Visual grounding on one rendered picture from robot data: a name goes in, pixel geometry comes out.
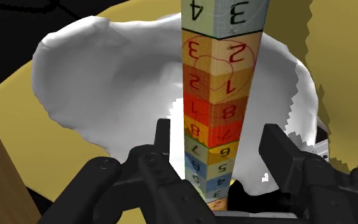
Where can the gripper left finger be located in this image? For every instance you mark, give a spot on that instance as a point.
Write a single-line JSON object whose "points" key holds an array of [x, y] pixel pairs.
{"points": [[154, 186]]}

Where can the white rounded bowl shape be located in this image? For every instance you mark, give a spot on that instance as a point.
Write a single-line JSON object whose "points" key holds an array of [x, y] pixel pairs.
{"points": [[104, 77]]}

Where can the yellow round table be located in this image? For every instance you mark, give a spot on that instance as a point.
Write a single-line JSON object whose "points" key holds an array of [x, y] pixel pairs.
{"points": [[42, 139]]}

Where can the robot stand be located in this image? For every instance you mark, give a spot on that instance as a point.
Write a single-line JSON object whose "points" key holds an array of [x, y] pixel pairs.
{"points": [[216, 77]]}

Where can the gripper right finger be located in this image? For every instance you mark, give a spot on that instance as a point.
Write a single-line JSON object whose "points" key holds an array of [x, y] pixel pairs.
{"points": [[315, 186]]}

